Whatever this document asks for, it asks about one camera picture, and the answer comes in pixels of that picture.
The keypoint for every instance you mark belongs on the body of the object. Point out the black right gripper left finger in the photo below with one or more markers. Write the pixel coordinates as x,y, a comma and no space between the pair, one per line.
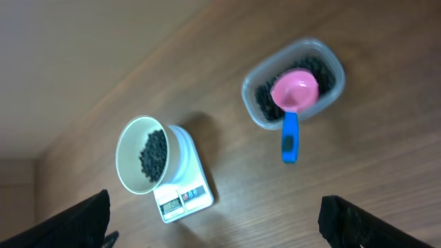
83,225

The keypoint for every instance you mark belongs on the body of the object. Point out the pink scoop blue handle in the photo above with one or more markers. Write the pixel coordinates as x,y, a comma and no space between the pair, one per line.
294,92

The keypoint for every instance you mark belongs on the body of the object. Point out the clear plastic bean container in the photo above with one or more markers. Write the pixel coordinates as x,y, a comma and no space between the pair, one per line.
281,62

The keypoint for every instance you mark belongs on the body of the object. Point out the white digital kitchen scale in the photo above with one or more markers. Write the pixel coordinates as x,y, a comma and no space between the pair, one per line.
188,191

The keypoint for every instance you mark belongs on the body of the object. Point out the black beans in container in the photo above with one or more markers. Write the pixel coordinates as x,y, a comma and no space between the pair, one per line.
326,81

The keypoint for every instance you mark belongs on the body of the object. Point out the white bowl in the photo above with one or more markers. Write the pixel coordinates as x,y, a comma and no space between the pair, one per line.
131,142

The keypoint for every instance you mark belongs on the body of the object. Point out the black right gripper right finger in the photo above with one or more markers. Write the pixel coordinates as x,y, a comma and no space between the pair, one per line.
345,225

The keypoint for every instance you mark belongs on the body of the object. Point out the black beans in bowl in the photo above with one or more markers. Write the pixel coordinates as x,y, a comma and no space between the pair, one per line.
154,155

